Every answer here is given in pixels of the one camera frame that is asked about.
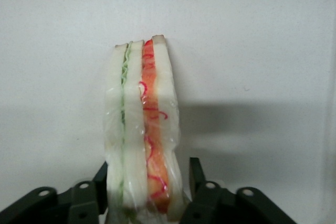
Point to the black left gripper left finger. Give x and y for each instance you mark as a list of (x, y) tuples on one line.
[(65, 203)]

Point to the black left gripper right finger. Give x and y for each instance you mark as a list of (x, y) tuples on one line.
[(223, 205)]

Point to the triangular sandwich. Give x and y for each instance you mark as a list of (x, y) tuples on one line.
[(134, 129)]

